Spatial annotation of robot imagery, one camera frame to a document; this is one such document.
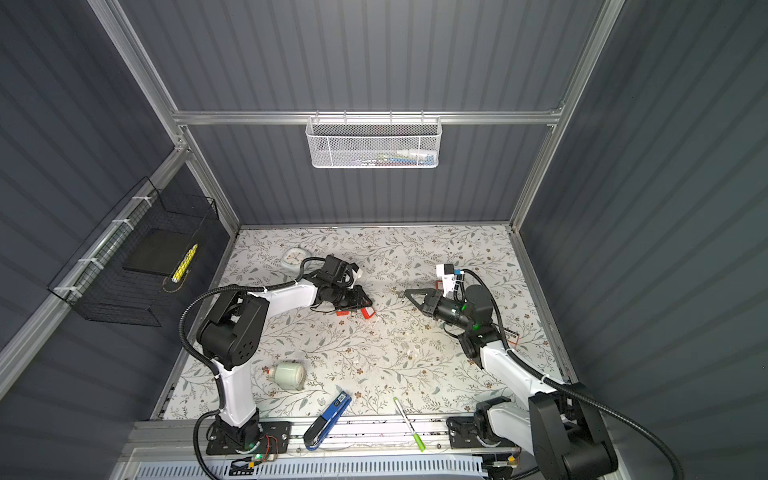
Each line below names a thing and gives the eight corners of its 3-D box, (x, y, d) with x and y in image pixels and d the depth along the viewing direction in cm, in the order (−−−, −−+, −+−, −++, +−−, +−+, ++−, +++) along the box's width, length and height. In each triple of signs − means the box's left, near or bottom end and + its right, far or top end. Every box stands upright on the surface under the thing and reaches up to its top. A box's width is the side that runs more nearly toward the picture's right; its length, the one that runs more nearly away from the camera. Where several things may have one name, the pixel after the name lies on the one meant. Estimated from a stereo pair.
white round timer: (278, 263, 111) (276, 258, 109) (295, 247, 116) (293, 242, 114) (294, 272, 109) (292, 267, 106) (311, 255, 114) (309, 251, 111)
